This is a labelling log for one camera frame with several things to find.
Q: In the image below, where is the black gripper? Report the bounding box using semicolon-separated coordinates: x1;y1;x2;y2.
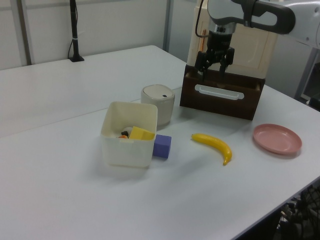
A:
195;31;235;83

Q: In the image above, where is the yellow plastic banana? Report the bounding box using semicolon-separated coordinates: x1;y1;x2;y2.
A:
191;132;233;166

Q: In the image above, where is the cream storage box with handle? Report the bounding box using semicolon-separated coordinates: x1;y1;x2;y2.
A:
187;0;280;80

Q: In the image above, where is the black wire frame object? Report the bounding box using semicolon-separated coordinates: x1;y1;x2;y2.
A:
274;183;320;240

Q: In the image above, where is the dark wooden drawer white handle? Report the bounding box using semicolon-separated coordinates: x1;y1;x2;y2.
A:
179;69;263;121

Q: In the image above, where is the cream open plastic box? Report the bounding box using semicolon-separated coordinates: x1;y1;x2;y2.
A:
100;101;159;169

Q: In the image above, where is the yellow wedge block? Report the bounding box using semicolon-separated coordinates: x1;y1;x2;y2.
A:
128;126;156;141

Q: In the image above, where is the dark wooden cabinet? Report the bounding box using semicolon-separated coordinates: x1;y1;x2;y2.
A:
184;63;266;87

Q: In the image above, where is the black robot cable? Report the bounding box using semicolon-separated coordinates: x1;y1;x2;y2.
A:
195;0;209;39

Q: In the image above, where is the cream mini trash bin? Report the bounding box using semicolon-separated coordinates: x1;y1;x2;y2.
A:
140;84;176;130

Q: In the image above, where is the purple foam cube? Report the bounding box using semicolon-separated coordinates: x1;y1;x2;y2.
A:
152;134;173;160

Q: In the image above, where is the black camera stand pole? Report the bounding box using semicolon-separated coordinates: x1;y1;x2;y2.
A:
68;0;85;63

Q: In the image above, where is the pink plastic plate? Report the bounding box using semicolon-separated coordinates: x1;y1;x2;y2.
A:
252;123;303;155

